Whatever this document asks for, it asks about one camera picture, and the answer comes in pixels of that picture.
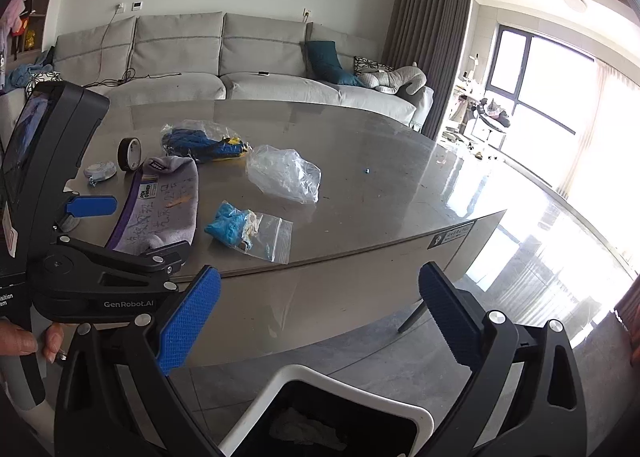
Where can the clear empty plastic bag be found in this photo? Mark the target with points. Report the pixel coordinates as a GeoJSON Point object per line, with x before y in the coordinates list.
{"type": "Point", "coordinates": [282, 172]}

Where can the black chair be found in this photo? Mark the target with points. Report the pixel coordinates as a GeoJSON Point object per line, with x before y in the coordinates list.
{"type": "Point", "coordinates": [495, 117]}

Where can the grey curtain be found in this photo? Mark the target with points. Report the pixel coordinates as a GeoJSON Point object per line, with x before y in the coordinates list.
{"type": "Point", "coordinates": [430, 12]}

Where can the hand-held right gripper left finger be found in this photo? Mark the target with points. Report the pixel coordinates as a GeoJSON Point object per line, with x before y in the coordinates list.
{"type": "Point", "coordinates": [190, 319]}

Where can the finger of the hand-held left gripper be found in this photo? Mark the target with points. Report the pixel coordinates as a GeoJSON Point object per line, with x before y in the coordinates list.
{"type": "Point", "coordinates": [92, 206]}
{"type": "Point", "coordinates": [167, 254]}

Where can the person's left hand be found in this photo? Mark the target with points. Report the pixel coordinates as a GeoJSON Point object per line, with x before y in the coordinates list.
{"type": "Point", "coordinates": [20, 342]}

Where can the white trash bin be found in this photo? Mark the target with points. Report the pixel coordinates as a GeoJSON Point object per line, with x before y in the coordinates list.
{"type": "Point", "coordinates": [310, 377]}

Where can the light grey sofa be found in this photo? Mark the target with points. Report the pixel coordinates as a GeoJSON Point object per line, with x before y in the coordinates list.
{"type": "Point", "coordinates": [260, 52]}

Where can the pink garment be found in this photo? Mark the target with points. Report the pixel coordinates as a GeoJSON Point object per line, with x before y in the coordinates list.
{"type": "Point", "coordinates": [15, 4]}

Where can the teal pillow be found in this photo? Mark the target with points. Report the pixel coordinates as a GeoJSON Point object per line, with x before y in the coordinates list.
{"type": "Point", "coordinates": [322, 59]}
{"type": "Point", "coordinates": [350, 79]}

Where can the zip bag with blue cloth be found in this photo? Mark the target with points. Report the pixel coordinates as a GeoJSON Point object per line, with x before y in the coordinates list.
{"type": "Point", "coordinates": [235, 226]}

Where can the grey and purple pouch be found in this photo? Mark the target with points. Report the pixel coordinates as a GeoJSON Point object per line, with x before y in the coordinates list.
{"type": "Point", "coordinates": [165, 202]}

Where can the round white tape measure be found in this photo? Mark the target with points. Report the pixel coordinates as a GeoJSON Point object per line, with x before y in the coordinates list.
{"type": "Point", "coordinates": [100, 169]}

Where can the black tape roll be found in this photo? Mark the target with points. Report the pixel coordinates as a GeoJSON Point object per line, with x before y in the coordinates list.
{"type": "Point", "coordinates": [121, 154]}

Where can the black window frame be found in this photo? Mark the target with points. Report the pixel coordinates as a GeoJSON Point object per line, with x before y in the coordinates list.
{"type": "Point", "coordinates": [520, 39]}

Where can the round ceiling lamp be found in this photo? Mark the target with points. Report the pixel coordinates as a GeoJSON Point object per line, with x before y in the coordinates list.
{"type": "Point", "coordinates": [574, 2]}

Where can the black and white flower pillow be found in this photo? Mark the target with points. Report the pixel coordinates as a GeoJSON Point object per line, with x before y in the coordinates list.
{"type": "Point", "coordinates": [367, 63]}
{"type": "Point", "coordinates": [45, 80]}

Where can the white label sticker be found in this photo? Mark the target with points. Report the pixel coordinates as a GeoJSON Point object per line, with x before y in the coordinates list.
{"type": "Point", "coordinates": [452, 234]}

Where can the blue cloth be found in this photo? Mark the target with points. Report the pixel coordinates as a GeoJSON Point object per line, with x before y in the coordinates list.
{"type": "Point", "coordinates": [22, 74]}

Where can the grey plush elephant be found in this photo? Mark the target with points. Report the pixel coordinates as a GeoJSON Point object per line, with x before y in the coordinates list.
{"type": "Point", "coordinates": [395, 79]}

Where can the red and black plush toy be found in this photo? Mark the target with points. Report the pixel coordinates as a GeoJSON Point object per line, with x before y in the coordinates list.
{"type": "Point", "coordinates": [21, 23]}

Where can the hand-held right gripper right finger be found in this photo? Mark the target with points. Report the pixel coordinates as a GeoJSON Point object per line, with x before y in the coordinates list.
{"type": "Point", "coordinates": [450, 322]}

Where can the yellow toy figure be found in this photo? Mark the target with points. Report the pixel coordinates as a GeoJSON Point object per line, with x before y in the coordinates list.
{"type": "Point", "coordinates": [31, 38]}

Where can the sheer white curtain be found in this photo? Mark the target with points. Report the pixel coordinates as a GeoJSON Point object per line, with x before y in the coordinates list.
{"type": "Point", "coordinates": [600, 137]}

